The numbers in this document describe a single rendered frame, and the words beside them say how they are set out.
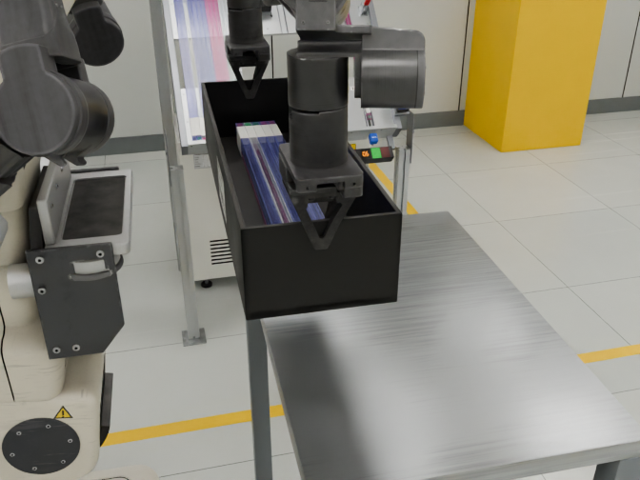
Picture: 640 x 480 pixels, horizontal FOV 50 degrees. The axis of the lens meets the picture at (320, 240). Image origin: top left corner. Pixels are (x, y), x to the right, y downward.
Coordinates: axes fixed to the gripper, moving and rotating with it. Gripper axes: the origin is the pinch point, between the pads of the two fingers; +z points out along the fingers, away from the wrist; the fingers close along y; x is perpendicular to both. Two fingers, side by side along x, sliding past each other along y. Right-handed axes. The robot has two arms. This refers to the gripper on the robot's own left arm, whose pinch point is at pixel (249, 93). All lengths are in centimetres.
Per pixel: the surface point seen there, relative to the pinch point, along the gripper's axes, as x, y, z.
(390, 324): -16.9, -31.8, 30.1
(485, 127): -170, 251, 105
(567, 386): -37, -52, 30
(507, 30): -171, 240, 46
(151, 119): 25, 277, 93
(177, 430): 22, 39, 110
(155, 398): 29, 54, 110
